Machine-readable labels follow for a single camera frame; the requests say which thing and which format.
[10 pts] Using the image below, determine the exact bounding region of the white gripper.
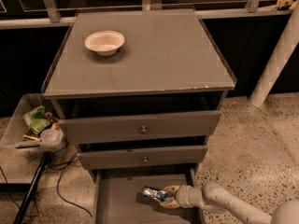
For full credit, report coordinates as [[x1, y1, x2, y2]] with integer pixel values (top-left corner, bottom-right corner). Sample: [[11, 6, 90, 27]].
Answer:
[[160, 185, 205, 209]]

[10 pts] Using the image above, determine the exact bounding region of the blue silver redbull can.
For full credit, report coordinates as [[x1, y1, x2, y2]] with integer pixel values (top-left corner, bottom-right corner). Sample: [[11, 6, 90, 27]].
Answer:
[[142, 187, 171, 203]]

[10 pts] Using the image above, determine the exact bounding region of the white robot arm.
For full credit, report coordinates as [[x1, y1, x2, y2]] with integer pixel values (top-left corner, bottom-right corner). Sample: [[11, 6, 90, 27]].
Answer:
[[157, 182, 299, 224]]

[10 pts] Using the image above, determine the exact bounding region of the brass middle drawer knob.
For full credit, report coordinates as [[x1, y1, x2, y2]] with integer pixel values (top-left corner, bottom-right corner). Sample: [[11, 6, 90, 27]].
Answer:
[[142, 157, 149, 163]]

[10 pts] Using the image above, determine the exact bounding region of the brass drawer knob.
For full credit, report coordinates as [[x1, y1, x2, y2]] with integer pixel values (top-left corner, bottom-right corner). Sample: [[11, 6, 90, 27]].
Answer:
[[140, 125, 148, 134], [142, 157, 149, 163]]

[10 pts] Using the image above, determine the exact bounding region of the grey middle drawer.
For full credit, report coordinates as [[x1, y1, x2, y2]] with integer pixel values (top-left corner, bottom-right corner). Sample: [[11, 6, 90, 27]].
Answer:
[[78, 146, 207, 170]]

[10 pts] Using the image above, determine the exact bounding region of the grey drawer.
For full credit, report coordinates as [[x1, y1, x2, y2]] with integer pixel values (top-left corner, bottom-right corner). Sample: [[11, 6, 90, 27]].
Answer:
[[92, 165, 205, 224], [78, 146, 207, 170], [59, 110, 221, 144]]

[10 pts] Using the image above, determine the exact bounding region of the grey bottom drawer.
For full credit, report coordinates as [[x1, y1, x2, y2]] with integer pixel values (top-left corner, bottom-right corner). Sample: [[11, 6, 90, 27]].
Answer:
[[92, 165, 205, 224]]

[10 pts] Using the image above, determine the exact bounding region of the brass top drawer knob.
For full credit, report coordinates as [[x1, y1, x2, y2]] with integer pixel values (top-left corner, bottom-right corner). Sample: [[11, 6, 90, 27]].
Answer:
[[140, 125, 148, 134]]

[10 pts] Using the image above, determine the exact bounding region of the grey top drawer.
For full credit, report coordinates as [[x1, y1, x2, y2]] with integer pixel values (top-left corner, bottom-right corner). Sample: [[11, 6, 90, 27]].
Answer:
[[59, 110, 221, 144]]

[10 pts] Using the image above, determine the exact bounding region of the grey drawer cabinet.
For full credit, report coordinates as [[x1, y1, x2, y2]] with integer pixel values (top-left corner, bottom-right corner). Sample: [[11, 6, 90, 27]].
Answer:
[[41, 8, 238, 224]]

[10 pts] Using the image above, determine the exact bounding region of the golden can in bin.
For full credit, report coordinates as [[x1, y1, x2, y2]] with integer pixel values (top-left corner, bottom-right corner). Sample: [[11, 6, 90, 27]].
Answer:
[[22, 134, 41, 141]]

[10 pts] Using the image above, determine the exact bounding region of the clear plastic cup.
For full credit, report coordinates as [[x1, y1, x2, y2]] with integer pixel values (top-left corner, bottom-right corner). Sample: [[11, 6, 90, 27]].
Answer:
[[40, 129, 62, 144]]

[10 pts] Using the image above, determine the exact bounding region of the black pole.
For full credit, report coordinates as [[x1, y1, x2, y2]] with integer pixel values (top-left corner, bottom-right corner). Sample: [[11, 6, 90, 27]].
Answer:
[[13, 152, 50, 224]]

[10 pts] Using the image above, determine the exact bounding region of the clear plastic storage bin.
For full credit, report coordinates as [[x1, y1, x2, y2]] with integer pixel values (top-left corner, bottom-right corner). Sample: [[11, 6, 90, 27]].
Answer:
[[1, 93, 66, 158]]

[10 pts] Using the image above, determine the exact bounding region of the green snack bag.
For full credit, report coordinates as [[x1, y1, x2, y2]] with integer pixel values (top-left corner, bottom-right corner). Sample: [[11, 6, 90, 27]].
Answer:
[[22, 105, 50, 134]]

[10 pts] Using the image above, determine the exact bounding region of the white paper bowl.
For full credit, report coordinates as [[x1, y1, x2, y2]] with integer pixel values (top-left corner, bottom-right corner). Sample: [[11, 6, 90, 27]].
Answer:
[[84, 31, 125, 56]]

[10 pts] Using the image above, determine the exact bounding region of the yellow object on railing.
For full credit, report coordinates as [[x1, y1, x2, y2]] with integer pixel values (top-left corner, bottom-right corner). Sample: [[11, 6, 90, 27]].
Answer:
[[276, 0, 297, 10]]

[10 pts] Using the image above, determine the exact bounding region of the black floor cable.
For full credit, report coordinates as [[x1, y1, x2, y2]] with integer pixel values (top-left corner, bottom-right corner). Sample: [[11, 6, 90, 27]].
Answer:
[[43, 142, 93, 217]]

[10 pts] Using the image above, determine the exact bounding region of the white support post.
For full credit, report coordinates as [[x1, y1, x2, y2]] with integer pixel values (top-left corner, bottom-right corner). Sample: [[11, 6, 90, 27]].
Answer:
[[249, 5, 299, 107]]

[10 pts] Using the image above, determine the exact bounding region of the metal railing frame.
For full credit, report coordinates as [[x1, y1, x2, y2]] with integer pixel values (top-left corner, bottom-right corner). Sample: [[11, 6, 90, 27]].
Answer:
[[0, 0, 298, 29]]

